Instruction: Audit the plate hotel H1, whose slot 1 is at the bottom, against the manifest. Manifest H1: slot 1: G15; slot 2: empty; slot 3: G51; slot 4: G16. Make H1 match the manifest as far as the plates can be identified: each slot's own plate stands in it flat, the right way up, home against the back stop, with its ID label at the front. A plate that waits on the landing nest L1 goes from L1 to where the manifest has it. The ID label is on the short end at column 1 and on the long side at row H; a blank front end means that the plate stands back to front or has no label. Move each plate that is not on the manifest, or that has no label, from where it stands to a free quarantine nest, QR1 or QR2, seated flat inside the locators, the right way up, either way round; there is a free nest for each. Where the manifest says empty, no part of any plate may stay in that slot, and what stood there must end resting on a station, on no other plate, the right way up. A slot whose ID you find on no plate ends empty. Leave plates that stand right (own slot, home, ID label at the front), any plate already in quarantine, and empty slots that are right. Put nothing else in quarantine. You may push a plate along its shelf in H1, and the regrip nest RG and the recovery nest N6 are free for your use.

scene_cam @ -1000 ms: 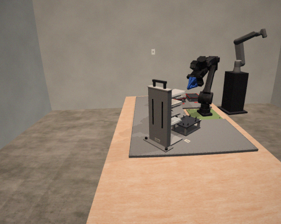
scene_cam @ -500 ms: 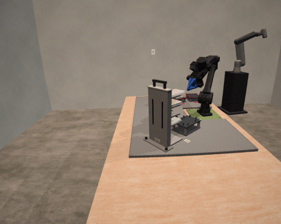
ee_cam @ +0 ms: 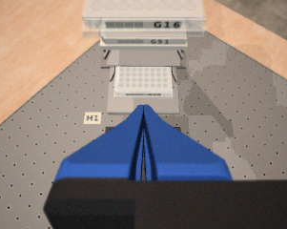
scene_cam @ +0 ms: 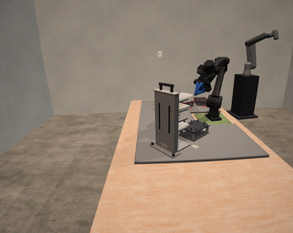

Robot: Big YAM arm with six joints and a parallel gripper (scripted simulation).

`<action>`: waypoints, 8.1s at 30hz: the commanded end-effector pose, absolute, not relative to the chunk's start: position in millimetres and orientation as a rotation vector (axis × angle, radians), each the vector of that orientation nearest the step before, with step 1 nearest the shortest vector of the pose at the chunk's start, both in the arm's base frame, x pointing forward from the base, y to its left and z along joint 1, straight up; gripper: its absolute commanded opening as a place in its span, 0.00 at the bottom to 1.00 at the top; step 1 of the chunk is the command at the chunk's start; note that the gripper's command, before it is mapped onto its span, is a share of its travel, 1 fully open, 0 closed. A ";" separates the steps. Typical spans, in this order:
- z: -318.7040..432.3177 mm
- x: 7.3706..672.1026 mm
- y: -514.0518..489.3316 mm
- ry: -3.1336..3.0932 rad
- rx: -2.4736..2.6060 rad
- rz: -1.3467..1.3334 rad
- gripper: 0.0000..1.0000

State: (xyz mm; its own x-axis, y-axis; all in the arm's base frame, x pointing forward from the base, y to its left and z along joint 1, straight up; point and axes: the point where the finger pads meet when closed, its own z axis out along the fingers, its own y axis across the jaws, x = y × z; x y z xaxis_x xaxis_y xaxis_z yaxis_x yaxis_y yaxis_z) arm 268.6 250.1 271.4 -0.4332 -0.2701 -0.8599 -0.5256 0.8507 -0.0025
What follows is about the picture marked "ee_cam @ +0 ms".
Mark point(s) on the grey flat base plate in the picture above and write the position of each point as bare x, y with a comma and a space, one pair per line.
228, 102

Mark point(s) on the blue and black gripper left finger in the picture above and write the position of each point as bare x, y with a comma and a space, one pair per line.
117, 153

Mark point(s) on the grey plate hotel rack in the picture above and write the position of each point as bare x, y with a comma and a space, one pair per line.
136, 58

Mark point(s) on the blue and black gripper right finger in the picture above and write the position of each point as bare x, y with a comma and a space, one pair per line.
172, 155

